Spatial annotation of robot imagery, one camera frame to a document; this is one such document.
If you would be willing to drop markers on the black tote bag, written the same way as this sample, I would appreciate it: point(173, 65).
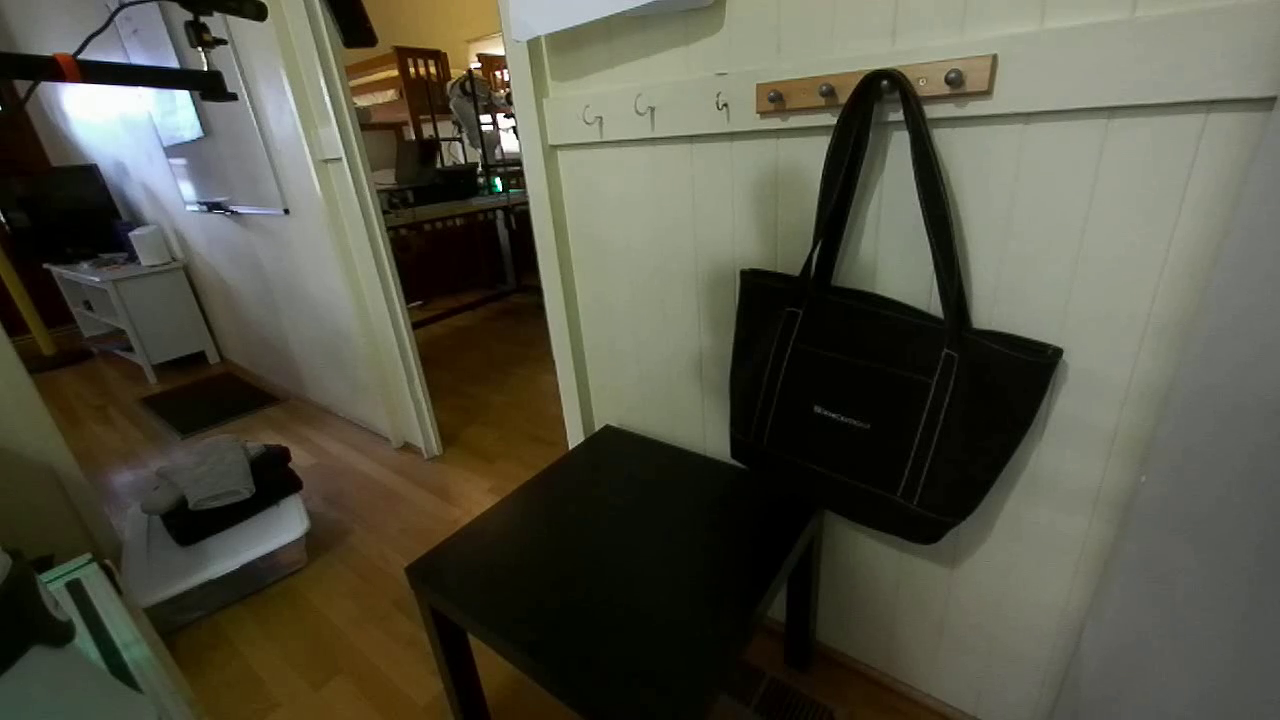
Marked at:
point(886, 413)

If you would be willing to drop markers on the black square side table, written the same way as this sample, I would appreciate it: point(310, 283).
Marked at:
point(625, 577)

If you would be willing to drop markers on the wooden chair in kitchen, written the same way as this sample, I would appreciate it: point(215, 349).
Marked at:
point(420, 88)

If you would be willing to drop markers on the wooden peg rack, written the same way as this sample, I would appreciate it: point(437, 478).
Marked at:
point(953, 78)

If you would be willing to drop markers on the dark floor mat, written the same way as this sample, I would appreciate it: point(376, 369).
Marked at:
point(204, 400)

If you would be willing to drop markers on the white bin with clothes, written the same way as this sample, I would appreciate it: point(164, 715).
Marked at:
point(204, 514)

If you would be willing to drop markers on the white side cabinet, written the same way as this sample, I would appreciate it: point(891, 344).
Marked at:
point(143, 312)

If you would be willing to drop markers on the white door frame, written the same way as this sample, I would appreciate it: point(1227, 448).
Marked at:
point(359, 227)

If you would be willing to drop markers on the black camera tripod arm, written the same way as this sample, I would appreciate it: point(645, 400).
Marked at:
point(204, 83)

